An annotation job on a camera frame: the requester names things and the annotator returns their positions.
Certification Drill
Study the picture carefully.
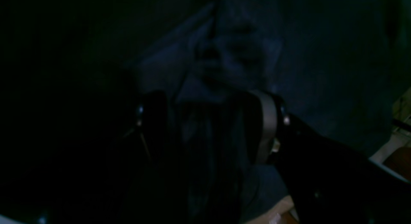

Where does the dark grey T-shirt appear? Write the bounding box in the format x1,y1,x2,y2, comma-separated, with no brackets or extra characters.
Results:
126,0,410,224

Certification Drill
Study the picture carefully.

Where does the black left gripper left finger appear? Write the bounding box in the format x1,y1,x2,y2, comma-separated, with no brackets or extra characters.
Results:
46,91,169,224

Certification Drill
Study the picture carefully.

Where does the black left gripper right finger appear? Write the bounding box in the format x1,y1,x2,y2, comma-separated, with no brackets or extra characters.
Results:
244,90,410,224

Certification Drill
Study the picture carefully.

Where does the black table cloth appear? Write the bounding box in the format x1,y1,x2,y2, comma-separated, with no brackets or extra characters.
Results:
1,0,217,126

